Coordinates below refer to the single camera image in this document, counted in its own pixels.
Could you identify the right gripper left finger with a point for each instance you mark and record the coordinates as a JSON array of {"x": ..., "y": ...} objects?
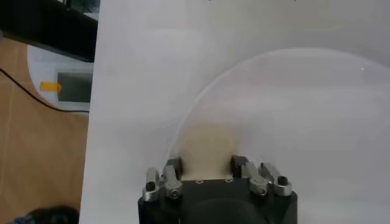
[{"x": 172, "y": 182}]

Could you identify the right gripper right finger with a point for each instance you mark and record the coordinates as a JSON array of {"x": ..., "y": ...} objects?
[{"x": 259, "y": 182}]

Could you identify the white round plate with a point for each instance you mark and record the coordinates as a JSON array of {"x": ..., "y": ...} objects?
[{"x": 289, "y": 121}]

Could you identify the white device with grey screen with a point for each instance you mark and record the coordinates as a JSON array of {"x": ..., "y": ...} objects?
[{"x": 45, "y": 64}]

